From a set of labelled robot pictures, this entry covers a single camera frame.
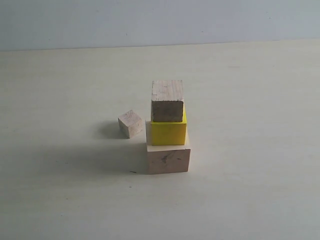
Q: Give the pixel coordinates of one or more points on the small wooden cube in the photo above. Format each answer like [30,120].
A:
[130,123]

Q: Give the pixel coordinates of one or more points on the yellow cube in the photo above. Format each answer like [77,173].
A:
[169,133]

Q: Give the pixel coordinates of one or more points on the large wooden cube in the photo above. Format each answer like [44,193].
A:
[164,159]

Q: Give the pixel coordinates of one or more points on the medium wooden cube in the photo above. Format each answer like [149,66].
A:
[167,101]

